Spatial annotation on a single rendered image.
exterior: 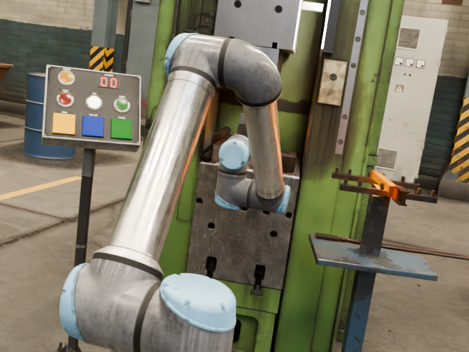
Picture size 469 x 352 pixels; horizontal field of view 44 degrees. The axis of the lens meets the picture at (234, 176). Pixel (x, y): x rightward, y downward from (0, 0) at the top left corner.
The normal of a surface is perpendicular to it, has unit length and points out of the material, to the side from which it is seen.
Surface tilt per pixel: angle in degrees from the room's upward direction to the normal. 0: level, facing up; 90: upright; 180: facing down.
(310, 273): 90
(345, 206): 90
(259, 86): 106
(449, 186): 90
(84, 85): 60
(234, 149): 86
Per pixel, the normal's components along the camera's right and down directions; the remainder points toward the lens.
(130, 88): 0.33, -0.29
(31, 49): -0.32, 0.14
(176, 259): -0.12, 0.18
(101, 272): -0.35, -0.44
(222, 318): 0.68, 0.15
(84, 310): -0.22, -0.17
